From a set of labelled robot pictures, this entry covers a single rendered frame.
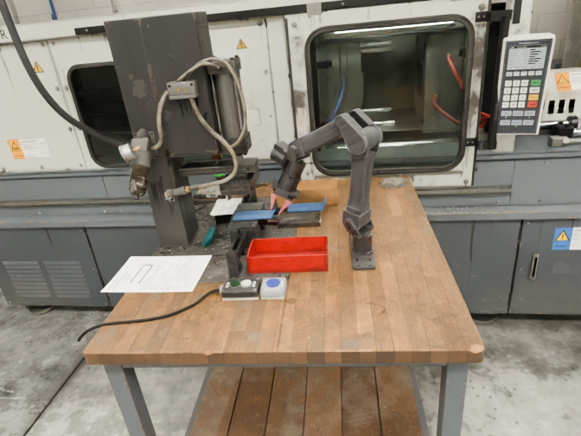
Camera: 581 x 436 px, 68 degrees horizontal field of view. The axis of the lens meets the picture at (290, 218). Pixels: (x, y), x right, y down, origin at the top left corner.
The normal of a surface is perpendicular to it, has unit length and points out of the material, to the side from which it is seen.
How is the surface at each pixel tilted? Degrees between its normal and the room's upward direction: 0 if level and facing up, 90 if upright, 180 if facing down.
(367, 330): 0
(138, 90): 90
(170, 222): 90
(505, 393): 0
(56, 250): 90
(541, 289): 90
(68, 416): 0
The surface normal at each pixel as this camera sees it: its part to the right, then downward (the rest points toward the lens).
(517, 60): -0.33, 0.54
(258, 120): -0.15, 0.44
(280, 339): -0.09, -0.90
